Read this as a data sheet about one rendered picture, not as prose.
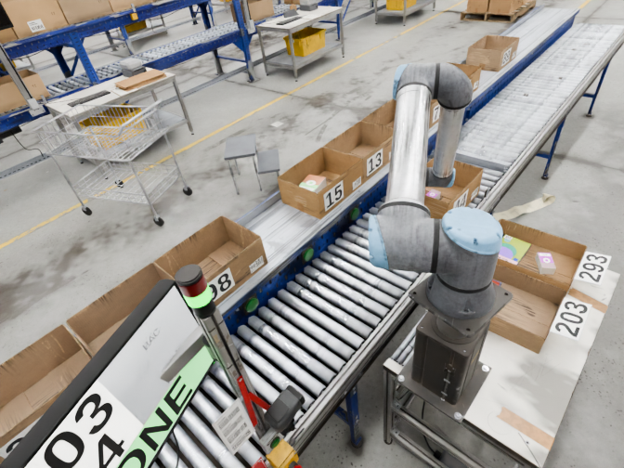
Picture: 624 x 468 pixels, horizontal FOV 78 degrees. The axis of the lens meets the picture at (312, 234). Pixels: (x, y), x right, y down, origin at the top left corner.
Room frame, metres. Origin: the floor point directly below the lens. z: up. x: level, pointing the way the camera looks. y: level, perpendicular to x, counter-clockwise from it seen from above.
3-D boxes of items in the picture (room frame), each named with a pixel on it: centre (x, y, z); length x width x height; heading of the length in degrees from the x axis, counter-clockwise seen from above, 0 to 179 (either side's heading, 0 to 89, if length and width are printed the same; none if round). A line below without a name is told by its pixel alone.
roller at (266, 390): (0.82, 0.32, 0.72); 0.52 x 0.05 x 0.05; 43
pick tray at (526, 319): (0.97, -0.75, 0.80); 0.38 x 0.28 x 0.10; 44
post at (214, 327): (0.52, 0.24, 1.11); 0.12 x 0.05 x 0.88; 133
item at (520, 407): (0.91, -0.76, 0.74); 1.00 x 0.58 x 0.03; 133
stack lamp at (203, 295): (0.52, 0.24, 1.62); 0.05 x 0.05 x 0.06
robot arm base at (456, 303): (0.71, -0.41, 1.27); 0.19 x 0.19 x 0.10
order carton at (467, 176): (1.74, -0.76, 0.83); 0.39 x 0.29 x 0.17; 131
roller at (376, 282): (1.31, -0.21, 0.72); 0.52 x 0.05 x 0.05; 43
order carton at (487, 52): (3.43, -1.81, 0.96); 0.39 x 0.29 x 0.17; 133
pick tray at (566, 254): (1.18, -0.98, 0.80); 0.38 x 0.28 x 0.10; 44
